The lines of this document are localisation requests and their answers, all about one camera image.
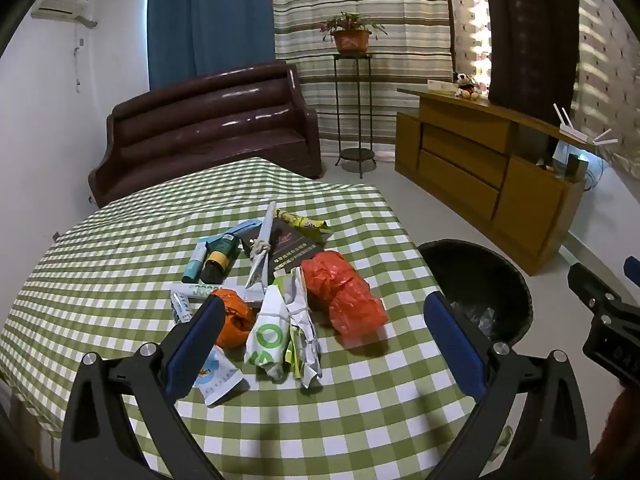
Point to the red plastic bag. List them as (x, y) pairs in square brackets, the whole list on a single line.
[(345, 295)]

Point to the yellow snack wrapper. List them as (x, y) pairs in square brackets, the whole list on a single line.
[(305, 222)]

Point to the wooden cabinet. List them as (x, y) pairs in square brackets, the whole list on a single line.
[(530, 200)]

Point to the white blue packet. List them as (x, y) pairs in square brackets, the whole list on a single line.
[(217, 377)]

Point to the small dark box device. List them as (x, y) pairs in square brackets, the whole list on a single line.
[(576, 166)]

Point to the dark cigarette carton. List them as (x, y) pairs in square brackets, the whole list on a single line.
[(290, 250)]

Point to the white air conditioner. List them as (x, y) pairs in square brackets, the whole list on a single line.
[(62, 7)]

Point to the black trash bin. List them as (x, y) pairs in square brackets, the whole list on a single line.
[(480, 270)]

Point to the long white box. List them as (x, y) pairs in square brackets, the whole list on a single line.
[(200, 290)]

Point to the dark purple curtain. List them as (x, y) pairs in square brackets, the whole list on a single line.
[(530, 30)]

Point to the orange plastic bag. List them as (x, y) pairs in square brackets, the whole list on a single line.
[(235, 317)]

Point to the dark red leather sofa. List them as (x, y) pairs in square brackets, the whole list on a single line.
[(210, 120)]

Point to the green checkered tablecloth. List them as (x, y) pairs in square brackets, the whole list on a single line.
[(125, 260)]

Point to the white green paper bag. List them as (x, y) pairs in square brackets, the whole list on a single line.
[(267, 340)]

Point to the white router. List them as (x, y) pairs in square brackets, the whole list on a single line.
[(575, 132)]

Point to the light blue box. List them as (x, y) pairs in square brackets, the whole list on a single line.
[(245, 229)]

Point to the blue curtain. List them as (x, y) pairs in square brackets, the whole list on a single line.
[(210, 15)]

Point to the blue tube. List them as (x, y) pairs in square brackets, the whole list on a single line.
[(195, 262)]

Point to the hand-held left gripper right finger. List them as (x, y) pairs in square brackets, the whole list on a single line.
[(452, 345)]

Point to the dotted sheer curtain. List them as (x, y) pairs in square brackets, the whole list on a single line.
[(467, 15)]

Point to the potted plant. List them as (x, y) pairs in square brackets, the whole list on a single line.
[(351, 39)]

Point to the white paper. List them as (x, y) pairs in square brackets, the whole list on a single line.
[(264, 240)]

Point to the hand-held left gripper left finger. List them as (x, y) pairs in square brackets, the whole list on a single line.
[(197, 345)]

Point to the white flat box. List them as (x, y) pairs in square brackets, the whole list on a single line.
[(442, 85)]

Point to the mouse plush toy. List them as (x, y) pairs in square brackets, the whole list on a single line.
[(467, 87)]

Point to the white tube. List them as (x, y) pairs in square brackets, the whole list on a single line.
[(181, 308)]

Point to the black metal plant stand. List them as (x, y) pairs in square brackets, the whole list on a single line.
[(356, 110)]

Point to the striped curtain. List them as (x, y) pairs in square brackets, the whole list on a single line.
[(400, 5)]

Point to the person's right forearm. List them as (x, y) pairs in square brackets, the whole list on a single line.
[(620, 425)]

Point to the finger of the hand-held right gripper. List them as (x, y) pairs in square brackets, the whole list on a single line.
[(633, 267), (590, 287)]

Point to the silver wrapper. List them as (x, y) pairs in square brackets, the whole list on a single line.
[(305, 345)]

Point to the quilted beige curtain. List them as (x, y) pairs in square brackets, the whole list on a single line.
[(607, 60)]

